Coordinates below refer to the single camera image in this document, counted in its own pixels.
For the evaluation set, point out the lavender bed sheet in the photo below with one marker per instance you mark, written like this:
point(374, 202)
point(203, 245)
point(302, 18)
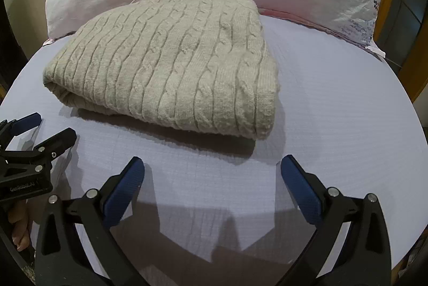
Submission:
point(334, 125)

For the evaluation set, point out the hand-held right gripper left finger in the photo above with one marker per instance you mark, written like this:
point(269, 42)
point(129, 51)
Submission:
point(124, 188)

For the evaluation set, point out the wooden bed frame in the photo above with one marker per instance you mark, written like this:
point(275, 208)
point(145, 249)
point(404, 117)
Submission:
point(413, 65)

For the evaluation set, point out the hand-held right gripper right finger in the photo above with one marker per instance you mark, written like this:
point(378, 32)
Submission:
point(301, 188)

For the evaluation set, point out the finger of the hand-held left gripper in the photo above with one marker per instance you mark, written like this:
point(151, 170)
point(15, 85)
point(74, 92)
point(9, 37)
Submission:
point(57, 142)
point(26, 123)

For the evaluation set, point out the person's left hand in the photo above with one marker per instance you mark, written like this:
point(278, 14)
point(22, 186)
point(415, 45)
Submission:
point(20, 226)

